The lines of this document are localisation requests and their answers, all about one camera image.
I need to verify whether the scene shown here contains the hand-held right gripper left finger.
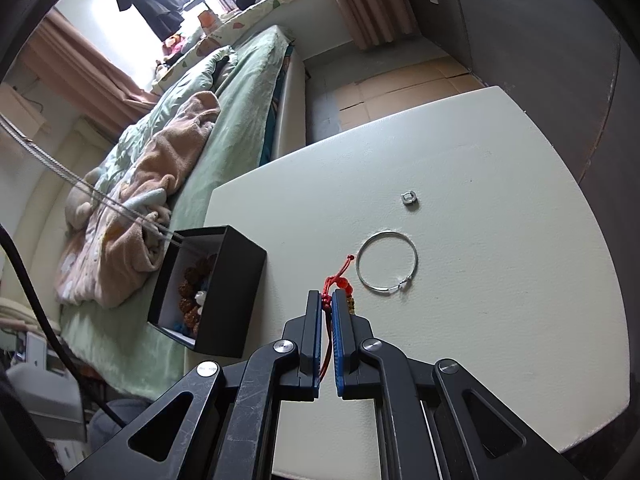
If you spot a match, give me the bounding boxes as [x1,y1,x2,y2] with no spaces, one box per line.
[65,290,323,480]

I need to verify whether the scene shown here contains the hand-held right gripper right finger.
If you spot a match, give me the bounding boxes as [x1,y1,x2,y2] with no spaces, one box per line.
[332,290,586,480]

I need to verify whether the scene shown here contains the red string bracelet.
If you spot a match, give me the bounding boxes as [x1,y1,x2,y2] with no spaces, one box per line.
[320,254,359,377]

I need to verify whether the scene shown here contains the silver bangle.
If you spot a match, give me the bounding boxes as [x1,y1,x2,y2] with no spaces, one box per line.
[356,230,418,293]

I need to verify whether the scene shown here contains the black jewelry box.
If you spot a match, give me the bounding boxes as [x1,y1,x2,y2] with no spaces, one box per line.
[146,225,267,359]

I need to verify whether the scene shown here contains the pile of beaded bracelets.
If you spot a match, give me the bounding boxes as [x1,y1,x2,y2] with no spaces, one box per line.
[172,254,219,339]

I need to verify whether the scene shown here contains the white padded low table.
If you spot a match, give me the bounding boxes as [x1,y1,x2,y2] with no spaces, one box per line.
[182,86,631,480]

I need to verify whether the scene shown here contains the person's left leg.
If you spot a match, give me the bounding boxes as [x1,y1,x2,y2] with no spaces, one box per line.
[89,399,151,443]

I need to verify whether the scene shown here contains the bed with green sheet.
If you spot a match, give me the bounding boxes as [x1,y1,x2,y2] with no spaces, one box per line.
[60,25,308,401]

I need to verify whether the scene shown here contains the peach fleece blanket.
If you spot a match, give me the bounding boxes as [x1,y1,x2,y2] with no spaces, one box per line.
[55,91,222,308]

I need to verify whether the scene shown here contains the cardboard floor sheets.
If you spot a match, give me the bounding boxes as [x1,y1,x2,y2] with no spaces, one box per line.
[327,55,488,133]

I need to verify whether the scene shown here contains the beige plush toy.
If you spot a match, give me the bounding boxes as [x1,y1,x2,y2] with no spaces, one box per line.
[65,167,108,231]

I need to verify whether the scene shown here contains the grey plastic case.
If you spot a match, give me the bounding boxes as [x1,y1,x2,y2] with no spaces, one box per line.
[5,330,90,442]

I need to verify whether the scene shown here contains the green floral quilt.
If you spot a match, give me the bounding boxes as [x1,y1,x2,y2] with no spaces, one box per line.
[92,45,238,211]

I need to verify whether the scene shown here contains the floral window seat cushion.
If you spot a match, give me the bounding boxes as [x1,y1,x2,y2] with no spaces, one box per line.
[150,0,321,92]

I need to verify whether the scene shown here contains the pink toy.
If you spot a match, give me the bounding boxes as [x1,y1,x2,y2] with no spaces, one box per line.
[162,34,188,58]

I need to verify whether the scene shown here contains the pink curtain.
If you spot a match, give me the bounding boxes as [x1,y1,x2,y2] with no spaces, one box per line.
[22,10,156,126]
[312,0,418,51]

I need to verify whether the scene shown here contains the black cable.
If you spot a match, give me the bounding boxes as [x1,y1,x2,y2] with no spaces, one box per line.
[0,224,128,433]

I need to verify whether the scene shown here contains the braided silver cable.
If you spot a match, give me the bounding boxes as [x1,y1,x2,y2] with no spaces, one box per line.
[0,114,184,247]

